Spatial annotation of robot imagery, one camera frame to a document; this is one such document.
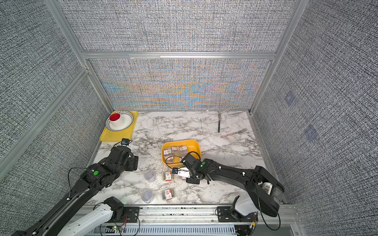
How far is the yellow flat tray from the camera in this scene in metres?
1.05

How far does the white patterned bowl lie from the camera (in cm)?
108

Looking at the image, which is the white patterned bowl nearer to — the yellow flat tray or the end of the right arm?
the yellow flat tray
